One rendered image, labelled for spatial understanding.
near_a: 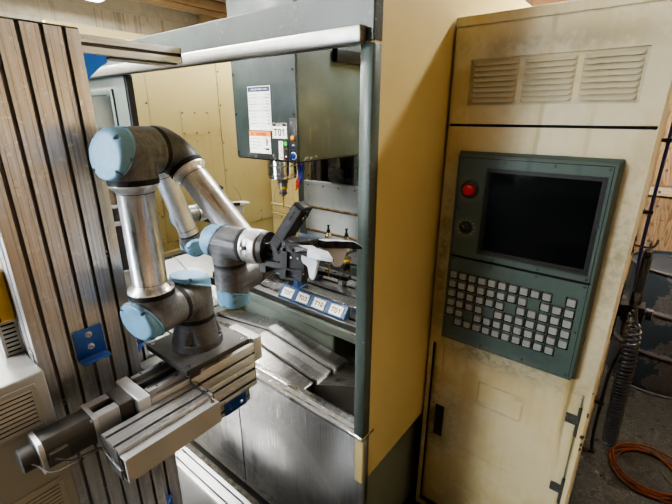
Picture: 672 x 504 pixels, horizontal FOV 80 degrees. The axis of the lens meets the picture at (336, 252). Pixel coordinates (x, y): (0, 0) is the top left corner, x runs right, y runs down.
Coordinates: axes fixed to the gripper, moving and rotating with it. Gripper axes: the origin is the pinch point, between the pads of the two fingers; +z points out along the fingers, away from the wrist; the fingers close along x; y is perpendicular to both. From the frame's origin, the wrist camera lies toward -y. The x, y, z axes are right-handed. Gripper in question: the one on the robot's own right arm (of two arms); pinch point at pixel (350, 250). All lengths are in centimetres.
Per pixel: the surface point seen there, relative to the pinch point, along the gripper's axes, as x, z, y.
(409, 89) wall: -45, -3, -38
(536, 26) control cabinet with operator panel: -62, 28, -58
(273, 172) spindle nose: -115, -92, -12
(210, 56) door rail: -38, -67, -49
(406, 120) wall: -45, -3, -30
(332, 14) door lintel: -28, -20, -53
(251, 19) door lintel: -35, -49, -57
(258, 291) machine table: -110, -96, 55
